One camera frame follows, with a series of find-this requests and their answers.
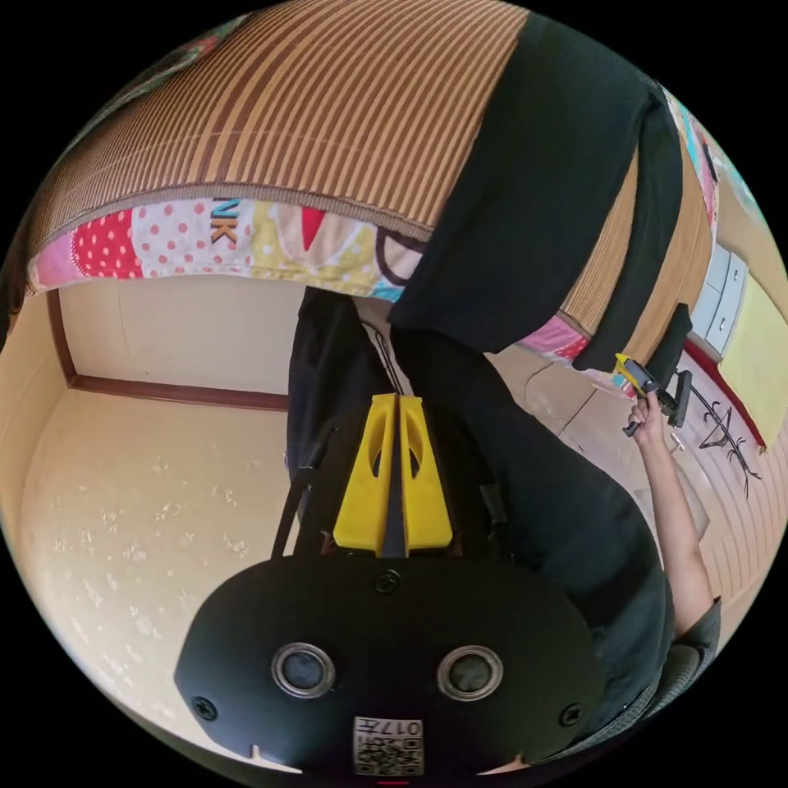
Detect person's right hand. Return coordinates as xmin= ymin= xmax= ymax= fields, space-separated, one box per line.
xmin=630 ymin=395 xmax=666 ymax=447

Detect black coat stand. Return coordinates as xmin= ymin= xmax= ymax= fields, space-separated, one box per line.
xmin=694 ymin=398 xmax=764 ymax=501

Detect grey drawer cabinet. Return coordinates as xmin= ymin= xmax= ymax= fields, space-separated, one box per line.
xmin=688 ymin=242 xmax=749 ymax=364

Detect black pants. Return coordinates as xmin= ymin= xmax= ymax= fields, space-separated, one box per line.
xmin=285 ymin=11 xmax=694 ymax=749

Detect bed with striped woven mat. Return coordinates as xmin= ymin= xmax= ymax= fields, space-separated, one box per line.
xmin=24 ymin=0 xmax=722 ymax=396

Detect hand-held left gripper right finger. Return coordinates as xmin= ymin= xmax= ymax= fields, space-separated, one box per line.
xmin=399 ymin=396 xmax=456 ymax=552

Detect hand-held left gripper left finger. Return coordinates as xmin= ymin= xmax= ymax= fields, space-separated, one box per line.
xmin=332 ymin=393 xmax=399 ymax=552

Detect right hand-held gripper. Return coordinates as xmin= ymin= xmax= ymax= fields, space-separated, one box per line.
xmin=615 ymin=353 xmax=677 ymax=439

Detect person's right forearm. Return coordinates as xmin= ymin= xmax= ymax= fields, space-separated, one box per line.
xmin=634 ymin=430 xmax=717 ymax=640

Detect person's body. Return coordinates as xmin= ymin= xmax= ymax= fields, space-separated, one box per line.
xmin=578 ymin=595 xmax=723 ymax=762

